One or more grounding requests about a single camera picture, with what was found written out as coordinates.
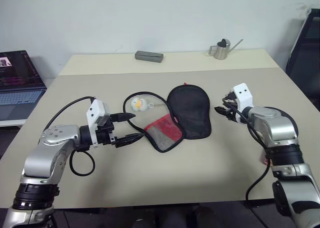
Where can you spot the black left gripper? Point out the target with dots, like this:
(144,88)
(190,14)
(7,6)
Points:
(106,135)

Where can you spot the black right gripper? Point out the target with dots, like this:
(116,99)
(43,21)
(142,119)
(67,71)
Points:
(233,110)

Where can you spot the black red paddle case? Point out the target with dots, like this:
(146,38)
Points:
(188,112)

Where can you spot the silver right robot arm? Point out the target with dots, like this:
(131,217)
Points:
(275,127)

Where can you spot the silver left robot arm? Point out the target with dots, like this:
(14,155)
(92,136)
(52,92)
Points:
(57,135)

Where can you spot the metal watering can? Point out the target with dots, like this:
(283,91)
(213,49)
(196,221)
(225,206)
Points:
(222,52)

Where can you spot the grey rectangular box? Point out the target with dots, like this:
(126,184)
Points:
(148,56)

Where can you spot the black chair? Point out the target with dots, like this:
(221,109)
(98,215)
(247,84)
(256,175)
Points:
(307,62)

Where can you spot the open laptop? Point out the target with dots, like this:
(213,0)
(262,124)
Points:
(17,97)

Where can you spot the white side table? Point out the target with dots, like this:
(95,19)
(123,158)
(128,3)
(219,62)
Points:
(10,122)

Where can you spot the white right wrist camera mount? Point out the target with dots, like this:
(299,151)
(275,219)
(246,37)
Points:
(243,92)

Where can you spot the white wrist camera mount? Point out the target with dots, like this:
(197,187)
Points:
(96,111)
(243,92)

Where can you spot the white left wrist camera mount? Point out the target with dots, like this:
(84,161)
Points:
(96,111)

